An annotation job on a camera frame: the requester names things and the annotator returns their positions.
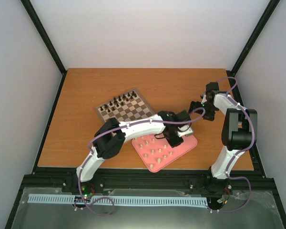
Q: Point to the right black corner post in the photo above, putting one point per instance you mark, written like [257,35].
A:
[267,13]

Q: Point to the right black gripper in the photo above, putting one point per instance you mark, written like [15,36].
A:
[209,117]

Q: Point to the wooden chess board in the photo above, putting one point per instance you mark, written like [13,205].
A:
[135,109]

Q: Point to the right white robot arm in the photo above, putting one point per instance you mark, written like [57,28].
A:
[239,132]

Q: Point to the light blue cable duct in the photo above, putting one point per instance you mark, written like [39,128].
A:
[123,201]

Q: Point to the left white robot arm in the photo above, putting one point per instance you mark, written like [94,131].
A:
[109,139]

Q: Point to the black aluminium frame rail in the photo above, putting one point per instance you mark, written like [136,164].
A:
[196,182]

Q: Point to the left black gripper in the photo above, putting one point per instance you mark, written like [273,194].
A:
[173,142]

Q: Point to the pink plastic tray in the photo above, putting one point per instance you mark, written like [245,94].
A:
[167,156]

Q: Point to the left black corner post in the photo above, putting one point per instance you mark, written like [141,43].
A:
[28,6]

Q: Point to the black corner post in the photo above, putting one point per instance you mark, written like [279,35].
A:
[28,6]
[267,13]

